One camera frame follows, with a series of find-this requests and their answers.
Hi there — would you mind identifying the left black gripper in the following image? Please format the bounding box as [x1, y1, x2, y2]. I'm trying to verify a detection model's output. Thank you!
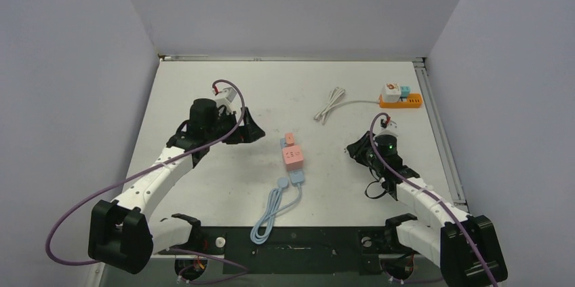
[205, 107, 264, 145]

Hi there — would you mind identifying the small pink plug adapter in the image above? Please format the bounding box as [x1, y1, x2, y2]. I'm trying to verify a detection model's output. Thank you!
[284, 132, 295, 147]

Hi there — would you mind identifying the pink blue power strip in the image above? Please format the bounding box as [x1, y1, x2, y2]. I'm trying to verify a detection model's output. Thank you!
[280, 138, 305, 185]

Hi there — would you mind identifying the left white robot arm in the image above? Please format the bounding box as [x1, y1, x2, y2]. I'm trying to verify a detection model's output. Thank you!
[88, 98, 265, 274]

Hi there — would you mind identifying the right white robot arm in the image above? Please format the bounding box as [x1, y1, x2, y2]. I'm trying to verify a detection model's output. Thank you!
[346, 131, 509, 286]

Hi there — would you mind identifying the teal plug adapter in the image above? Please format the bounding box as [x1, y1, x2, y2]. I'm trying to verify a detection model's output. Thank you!
[399, 85, 411, 99]

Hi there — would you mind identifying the white cube adapter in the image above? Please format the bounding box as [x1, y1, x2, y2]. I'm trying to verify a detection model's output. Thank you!
[380, 83, 401, 103]

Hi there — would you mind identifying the orange power strip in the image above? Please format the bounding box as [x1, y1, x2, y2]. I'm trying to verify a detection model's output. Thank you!
[378, 93, 423, 109]

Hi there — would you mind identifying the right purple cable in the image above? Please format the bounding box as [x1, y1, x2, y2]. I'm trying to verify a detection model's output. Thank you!
[368, 113, 500, 287]

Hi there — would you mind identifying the purple cable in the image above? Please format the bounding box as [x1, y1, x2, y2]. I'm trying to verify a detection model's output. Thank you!
[45, 79, 252, 286]
[368, 113, 500, 287]

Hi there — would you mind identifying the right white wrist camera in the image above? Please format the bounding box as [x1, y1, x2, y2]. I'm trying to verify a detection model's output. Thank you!
[377, 118, 399, 138]

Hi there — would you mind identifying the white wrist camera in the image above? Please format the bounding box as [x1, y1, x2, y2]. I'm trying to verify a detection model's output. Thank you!
[377, 118, 399, 138]
[214, 88, 237, 114]

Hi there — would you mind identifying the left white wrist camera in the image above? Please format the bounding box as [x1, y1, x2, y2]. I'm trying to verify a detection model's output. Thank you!
[214, 88, 237, 114]

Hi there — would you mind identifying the white power cord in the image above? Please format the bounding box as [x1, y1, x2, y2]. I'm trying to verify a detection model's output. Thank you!
[313, 87, 381, 125]

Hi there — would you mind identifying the aluminium frame rail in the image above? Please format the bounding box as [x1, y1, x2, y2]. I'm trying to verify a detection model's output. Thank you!
[413, 58, 469, 212]

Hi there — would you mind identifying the light blue power cord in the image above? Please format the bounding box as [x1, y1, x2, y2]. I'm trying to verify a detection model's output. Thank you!
[250, 176, 302, 246]

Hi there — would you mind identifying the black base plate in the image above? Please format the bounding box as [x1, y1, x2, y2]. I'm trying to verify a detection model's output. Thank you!
[158, 226, 428, 276]

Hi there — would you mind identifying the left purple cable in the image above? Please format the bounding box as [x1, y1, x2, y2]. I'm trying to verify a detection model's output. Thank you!
[45, 79, 252, 286]

